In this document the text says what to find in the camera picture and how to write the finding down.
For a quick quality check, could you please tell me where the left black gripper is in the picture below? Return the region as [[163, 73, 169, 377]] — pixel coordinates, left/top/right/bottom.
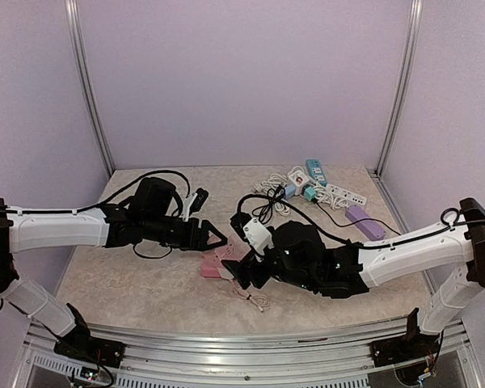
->
[[143, 213, 227, 251]]

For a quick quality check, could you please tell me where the pink triangular power socket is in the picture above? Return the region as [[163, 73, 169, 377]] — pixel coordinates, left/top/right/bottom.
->
[[200, 239, 248, 280]]

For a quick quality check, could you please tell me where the light blue charger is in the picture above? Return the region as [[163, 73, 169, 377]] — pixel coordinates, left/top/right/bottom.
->
[[284, 184, 296, 200]]

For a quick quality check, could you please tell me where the white cartoon charger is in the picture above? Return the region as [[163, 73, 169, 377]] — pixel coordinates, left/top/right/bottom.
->
[[287, 169, 311, 189]]

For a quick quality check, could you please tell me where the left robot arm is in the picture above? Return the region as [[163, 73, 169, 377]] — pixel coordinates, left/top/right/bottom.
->
[[0, 170, 227, 360]]

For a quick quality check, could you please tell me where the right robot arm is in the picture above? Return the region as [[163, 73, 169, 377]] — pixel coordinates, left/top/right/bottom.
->
[[221, 198, 485, 359]]

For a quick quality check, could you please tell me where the mint green charger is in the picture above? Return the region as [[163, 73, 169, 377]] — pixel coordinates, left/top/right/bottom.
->
[[301, 184, 320, 203]]

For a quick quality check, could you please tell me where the teal power strip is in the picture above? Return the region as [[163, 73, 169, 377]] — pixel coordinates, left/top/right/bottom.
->
[[306, 158, 327, 187]]

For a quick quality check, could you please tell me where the white power strip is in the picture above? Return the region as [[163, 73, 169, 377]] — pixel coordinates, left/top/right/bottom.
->
[[314, 183, 367, 209]]

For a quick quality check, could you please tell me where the purple power strip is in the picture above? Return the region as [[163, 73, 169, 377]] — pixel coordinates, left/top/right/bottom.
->
[[345, 205, 386, 241]]

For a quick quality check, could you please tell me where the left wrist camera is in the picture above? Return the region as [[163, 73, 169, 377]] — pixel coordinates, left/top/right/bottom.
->
[[181, 188, 209, 221]]

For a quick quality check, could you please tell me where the pink usb cable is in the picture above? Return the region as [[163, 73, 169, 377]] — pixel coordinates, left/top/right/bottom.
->
[[230, 282, 272, 313]]

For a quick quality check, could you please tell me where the black usb cable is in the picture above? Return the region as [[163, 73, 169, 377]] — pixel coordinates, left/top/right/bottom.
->
[[250, 183, 289, 224]]

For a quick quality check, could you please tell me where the white power cord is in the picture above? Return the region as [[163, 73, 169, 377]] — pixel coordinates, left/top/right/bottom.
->
[[251, 172, 296, 217]]

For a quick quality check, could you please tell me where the thin black cable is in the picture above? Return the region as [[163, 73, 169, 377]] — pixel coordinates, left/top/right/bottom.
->
[[314, 200, 403, 246]]

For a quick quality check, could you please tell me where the aluminium front rail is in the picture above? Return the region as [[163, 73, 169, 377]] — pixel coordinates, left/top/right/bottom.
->
[[8, 318, 485, 387]]

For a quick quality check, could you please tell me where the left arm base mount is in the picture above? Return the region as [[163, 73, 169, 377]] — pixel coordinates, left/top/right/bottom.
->
[[53, 337, 126, 369]]

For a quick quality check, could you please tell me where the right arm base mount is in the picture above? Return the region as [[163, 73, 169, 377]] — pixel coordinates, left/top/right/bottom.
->
[[369, 336, 439, 368]]

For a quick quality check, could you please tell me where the left aluminium post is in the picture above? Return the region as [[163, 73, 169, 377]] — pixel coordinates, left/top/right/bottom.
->
[[65, 0, 115, 176]]

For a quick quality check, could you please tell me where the aluminium post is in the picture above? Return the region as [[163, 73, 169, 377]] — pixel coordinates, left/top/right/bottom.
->
[[374, 0, 424, 179], [65, 0, 115, 176]]

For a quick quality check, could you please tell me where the right aluminium post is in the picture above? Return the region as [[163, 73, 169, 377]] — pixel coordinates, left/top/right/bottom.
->
[[374, 0, 424, 179]]

